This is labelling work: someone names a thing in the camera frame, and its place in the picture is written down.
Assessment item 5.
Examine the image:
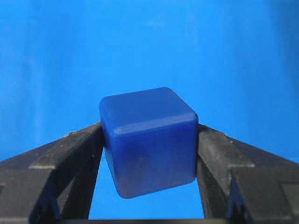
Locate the blue table cloth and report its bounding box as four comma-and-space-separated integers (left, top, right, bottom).
0, 0, 299, 224

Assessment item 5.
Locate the blue block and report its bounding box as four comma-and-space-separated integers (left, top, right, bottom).
99, 87, 199, 198

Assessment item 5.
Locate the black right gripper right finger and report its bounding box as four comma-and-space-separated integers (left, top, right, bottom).
197, 125, 299, 224

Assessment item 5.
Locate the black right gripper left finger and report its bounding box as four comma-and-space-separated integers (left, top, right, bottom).
0, 123, 104, 224

